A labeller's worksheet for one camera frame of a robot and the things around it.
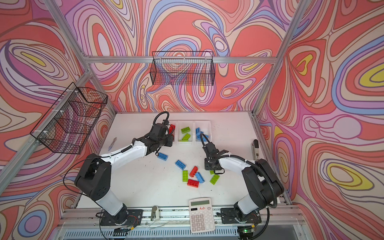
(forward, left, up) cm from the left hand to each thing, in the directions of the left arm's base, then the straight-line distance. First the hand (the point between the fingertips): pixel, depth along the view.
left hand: (173, 136), depth 91 cm
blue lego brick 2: (+6, -16, -9) cm, 19 cm away
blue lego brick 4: (-14, -4, -11) cm, 18 cm away
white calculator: (-41, -16, -11) cm, 45 cm away
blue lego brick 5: (-22, -16, -10) cm, 29 cm away
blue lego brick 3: (-8, +7, -10) cm, 15 cm away
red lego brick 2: (-25, -12, -12) cm, 30 cm away
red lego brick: (-19, -12, -10) cm, 24 cm away
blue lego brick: (+9, -16, -7) cm, 19 cm away
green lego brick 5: (-21, -7, -11) cm, 24 cm away
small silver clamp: (-40, +7, -10) cm, 42 cm away
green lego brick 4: (-22, -22, -3) cm, 31 cm away
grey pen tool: (+4, +43, -11) cm, 45 cm away
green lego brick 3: (-22, -24, -12) cm, 35 cm away
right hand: (-16, -24, -13) cm, 32 cm away
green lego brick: (+5, -7, -10) cm, 13 cm away
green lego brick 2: (+13, -7, -11) cm, 18 cm away
